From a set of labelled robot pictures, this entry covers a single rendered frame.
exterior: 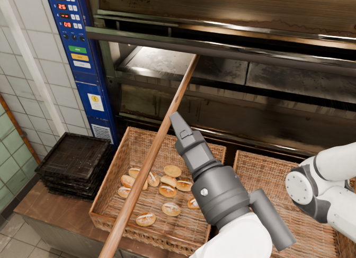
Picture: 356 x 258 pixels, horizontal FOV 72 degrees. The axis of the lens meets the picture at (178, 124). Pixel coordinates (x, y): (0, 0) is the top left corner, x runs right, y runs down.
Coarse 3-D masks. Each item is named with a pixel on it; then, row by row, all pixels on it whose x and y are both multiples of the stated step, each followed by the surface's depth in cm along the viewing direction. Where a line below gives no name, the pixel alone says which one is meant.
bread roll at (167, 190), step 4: (164, 184) 135; (160, 188) 134; (164, 188) 132; (168, 188) 132; (172, 188) 133; (160, 192) 134; (164, 192) 132; (168, 192) 131; (172, 192) 132; (176, 192) 134; (168, 196) 132; (172, 196) 132
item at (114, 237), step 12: (192, 60) 119; (192, 72) 113; (180, 84) 105; (180, 96) 99; (168, 120) 88; (156, 144) 79; (156, 156) 78; (144, 168) 72; (144, 180) 70; (132, 192) 67; (132, 204) 65; (120, 216) 62; (120, 228) 60; (108, 240) 58; (108, 252) 56
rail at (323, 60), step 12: (132, 36) 87; (144, 36) 86; (156, 36) 84; (168, 36) 84; (216, 48) 80; (228, 48) 79; (240, 48) 78; (252, 48) 77; (300, 60) 75; (312, 60) 74; (324, 60) 73; (336, 60) 72; (348, 60) 72
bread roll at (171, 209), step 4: (164, 204) 126; (168, 204) 125; (172, 204) 125; (176, 204) 127; (164, 208) 125; (168, 208) 124; (172, 208) 124; (176, 208) 124; (164, 212) 126; (168, 212) 124; (172, 212) 124; (176, 212) 124
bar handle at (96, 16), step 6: (96, 18) 92; (102, 18) 91; (108, 18) 90; (114, 18) 89; (120, 18) 89; (126, 18) 88; (132, 18) 88; (120, 24) 91; (150, 24) 87; (156, 24) 86; (162, 24) 86; (168, 24) 85; (174, 24) 84; (168, 30) 86
